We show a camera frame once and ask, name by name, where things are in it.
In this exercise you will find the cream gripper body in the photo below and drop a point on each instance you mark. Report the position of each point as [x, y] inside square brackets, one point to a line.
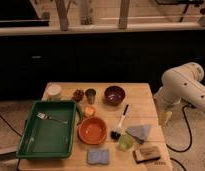
[164, 116]

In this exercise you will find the dark purple bowl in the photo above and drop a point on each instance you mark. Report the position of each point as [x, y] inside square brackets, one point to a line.
[114, 95]

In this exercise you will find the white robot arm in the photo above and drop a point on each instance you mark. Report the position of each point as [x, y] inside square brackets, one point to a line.
[180, 83]

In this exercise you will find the grey blue cloth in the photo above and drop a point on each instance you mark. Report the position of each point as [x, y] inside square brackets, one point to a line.
[140, 133]

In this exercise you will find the wooden block brush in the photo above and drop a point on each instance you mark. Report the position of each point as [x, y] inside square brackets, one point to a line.
[147, 154]

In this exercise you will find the green cup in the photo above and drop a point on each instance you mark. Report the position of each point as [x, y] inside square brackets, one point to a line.
[125, 142]

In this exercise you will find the black white dish brush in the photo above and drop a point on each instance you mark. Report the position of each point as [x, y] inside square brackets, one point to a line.
[116, 131]

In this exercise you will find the orange bowl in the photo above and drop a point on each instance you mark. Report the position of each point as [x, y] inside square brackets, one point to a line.
[92, 131]

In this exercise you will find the small orange cup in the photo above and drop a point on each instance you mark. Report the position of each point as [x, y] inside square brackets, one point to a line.
[89, 111]

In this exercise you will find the metal cup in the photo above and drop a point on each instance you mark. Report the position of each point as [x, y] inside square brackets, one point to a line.
[90, 95]

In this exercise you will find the blue sponge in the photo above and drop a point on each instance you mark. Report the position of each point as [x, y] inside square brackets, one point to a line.
[98, 156]

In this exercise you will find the green vegetable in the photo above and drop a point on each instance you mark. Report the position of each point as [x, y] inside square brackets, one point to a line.
[80, 113]

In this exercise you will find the brown pine cone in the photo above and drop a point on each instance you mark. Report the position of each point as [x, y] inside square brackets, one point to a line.
[78, 95]

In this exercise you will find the cream round container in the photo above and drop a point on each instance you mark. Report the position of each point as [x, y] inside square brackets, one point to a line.
[54, 92]

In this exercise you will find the green plastic tray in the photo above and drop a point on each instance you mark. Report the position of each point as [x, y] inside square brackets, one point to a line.
[48, 138]

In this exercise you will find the silver fork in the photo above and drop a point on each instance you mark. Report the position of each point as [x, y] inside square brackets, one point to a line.
[46, 117]

